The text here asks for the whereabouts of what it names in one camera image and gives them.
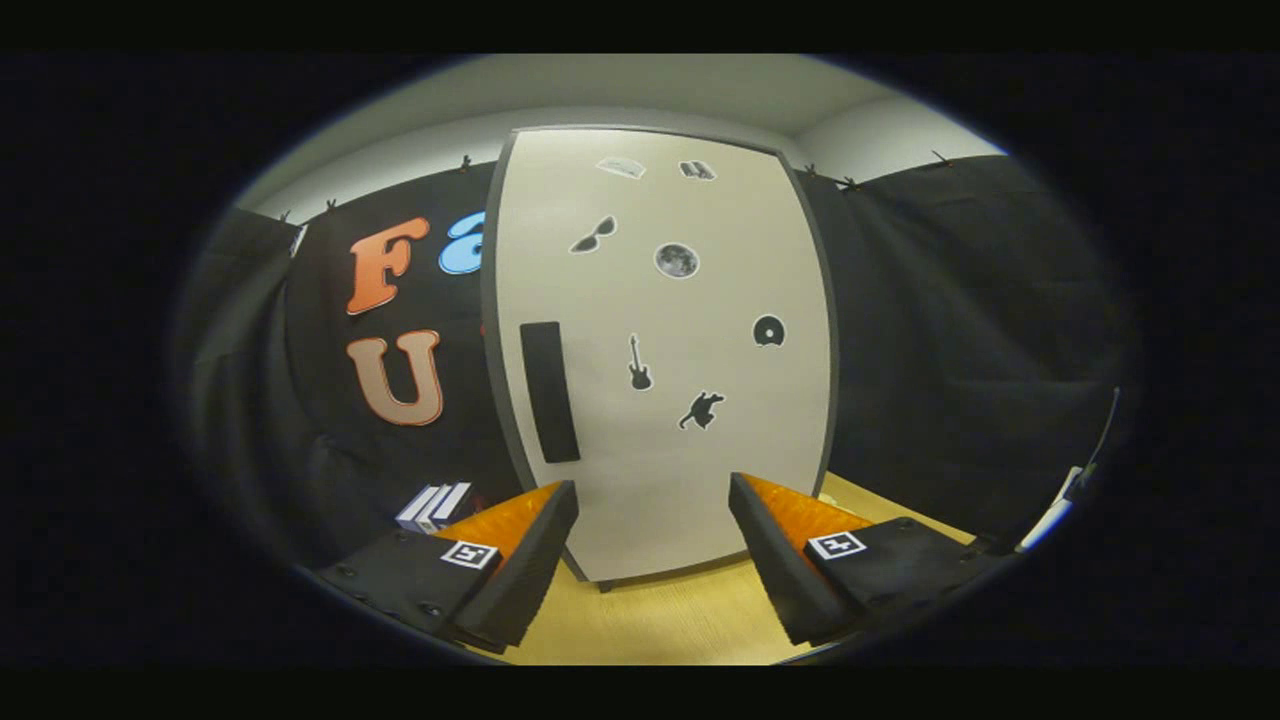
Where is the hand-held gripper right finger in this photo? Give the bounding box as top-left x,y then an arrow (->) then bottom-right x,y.
727,473 -> 1001,648

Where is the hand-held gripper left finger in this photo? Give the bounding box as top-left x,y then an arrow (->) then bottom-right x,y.
318,481 -> 581,656

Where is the cream cabinet door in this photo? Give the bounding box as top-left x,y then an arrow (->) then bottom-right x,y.
495,128 -> 833,583

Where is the dark grey cabinet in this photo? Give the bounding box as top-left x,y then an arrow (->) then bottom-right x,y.
480,124 -> 841,593

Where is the white side table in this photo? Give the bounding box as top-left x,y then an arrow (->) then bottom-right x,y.
1015,465 -> 1086,553

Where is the black backdrop cloth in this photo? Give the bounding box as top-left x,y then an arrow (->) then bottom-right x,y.
175,150 -> 1141,571

